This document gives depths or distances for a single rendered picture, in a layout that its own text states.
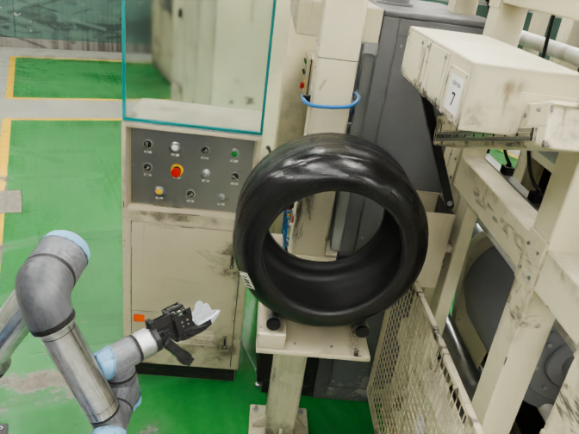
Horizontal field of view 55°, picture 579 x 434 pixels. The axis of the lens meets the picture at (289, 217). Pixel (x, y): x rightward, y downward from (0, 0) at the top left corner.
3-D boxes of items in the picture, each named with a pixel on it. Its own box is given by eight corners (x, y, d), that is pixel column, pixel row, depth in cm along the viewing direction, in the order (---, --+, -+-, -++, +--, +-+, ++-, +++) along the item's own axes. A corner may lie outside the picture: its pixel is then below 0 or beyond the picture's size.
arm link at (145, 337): (146, 364, 140) (133, 356, 146) (163, 356, 143) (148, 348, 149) (139, 338, 138) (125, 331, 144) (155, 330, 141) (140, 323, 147)
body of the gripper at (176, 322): (193, 306, 147) (152, 325, 140) (201, 334, 150) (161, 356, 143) (178, 300, 153) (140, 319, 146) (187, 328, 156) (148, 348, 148)
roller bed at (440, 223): (385, 257, 219) (401, 189, 206) (422, 261, 220) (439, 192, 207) (395, 284, 201) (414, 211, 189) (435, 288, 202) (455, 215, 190)
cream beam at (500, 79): (397, 74, 174) (407, 25, 168) (475, 83, 176) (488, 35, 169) (453, 131, 119) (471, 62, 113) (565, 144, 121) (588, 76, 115)
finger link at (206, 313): (221, 297, 154) (193, 311, 148) (226, 316, 155) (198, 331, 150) (214, 295, 156) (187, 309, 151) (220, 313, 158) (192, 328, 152)
